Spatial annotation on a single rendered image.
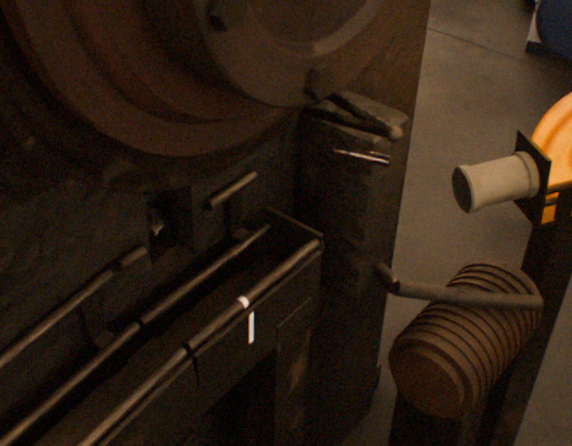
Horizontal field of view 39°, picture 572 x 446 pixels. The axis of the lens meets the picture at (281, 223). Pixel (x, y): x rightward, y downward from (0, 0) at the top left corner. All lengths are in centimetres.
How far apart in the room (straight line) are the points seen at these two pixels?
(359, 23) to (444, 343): 53
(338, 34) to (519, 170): 51
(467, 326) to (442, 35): 200
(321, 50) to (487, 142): 186
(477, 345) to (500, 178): 21
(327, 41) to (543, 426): 122
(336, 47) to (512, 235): 154
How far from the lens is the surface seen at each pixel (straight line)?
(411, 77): 112
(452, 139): 238
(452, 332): 104
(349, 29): 58
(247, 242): 87
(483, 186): 102
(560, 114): 104
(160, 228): 82
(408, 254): 195
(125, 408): 72
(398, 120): 90
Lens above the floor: 127
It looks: 39 degrees down
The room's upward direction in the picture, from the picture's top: 2 degrees clockwise
